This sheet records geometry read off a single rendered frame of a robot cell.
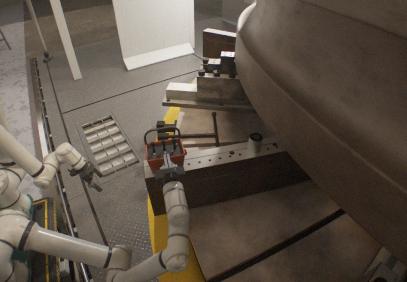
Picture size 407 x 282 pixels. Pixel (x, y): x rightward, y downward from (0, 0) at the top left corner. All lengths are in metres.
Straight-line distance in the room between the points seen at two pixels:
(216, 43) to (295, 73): 2.25
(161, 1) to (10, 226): 3.61
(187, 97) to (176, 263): 1.78
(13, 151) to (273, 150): 1.39
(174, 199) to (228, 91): 1.48
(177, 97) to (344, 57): 1.76
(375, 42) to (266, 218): 1.15
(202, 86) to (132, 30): 2.12
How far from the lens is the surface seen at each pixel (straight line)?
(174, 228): 1.05
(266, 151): 1.49
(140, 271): 1.21
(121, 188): 2.23
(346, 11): 0.90
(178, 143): 1.33
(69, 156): 1.52
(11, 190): 1.73
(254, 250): 1.53
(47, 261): 1.71
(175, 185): 1.02
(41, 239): 1.48
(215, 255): 1.50
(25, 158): 1.46
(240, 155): 1.43
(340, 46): 1.09
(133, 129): 2.78
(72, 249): 1.47
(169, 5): 4.30
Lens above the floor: 1.69
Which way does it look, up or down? 39 degrees down
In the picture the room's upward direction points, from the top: straight up
